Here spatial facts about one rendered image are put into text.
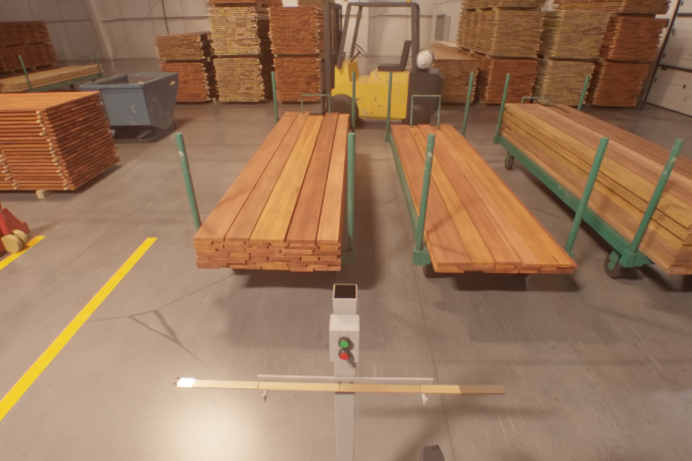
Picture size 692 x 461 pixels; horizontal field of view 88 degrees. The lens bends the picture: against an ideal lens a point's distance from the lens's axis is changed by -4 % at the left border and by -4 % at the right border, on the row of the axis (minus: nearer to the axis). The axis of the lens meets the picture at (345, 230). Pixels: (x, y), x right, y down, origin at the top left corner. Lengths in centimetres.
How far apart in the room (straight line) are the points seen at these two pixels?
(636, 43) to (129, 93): 1088
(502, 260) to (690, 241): 121
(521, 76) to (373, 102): 445
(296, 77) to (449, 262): 781
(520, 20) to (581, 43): 162
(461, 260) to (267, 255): 129
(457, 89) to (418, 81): 298
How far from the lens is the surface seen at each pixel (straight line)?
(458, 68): 993
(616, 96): 1173
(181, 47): 1052
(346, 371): 111
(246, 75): 1001
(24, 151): 586
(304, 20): 965
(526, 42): 1047
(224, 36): 1010
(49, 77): 1370
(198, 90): 1057
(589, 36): 1100
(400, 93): 719
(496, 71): 1022
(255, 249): 251
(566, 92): 1098
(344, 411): 126
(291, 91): 989
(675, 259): 326
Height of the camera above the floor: 190
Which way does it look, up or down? 30 degrees down
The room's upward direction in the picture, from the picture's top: straight up
